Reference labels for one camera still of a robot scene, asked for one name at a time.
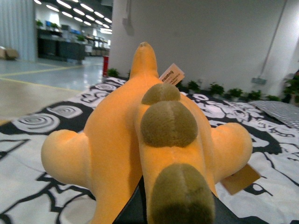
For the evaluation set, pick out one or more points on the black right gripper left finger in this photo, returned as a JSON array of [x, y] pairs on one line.
[[134, 212]]

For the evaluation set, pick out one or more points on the orange plush dinosaur toy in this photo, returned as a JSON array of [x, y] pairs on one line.
[[148, 128]]

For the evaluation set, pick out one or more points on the black and white patterned duvet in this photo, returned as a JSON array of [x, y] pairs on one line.
[[29, 195]]

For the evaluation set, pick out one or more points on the checkered bed sheet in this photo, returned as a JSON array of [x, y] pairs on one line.
[[286, 113]]

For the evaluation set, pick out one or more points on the green potted plant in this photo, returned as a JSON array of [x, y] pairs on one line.
[[291, 90]]

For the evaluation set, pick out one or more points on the grey curtain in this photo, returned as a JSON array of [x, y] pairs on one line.
[[18, 28]]

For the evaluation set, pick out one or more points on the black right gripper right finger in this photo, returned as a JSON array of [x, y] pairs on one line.
[[244, 207]]

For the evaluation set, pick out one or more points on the dark office counter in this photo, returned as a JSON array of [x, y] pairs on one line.
[[51, 45]]

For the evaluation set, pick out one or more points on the red bin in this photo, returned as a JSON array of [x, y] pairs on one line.
[[105, 65]]

